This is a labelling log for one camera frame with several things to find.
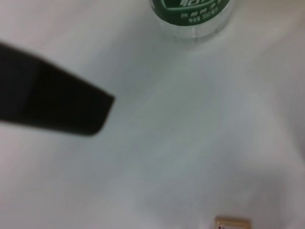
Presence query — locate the beige eraser with label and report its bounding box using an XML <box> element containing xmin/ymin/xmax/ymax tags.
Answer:
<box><xmin>213</xmin><ymin>216</ymin><xmax>252</xmax><ymax>229</ymax></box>

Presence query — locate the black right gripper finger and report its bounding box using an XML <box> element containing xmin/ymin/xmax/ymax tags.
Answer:
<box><xmin>0</xmin><ymin>42</ymin><xmax>116</xmax><ymax>138</ymax></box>

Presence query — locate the clear water bottle green label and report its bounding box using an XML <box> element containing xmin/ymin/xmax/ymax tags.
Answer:
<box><xmin>149</xmin><ymin>0</ymin><xmax>234</xmax><ymax>41</ymax></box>

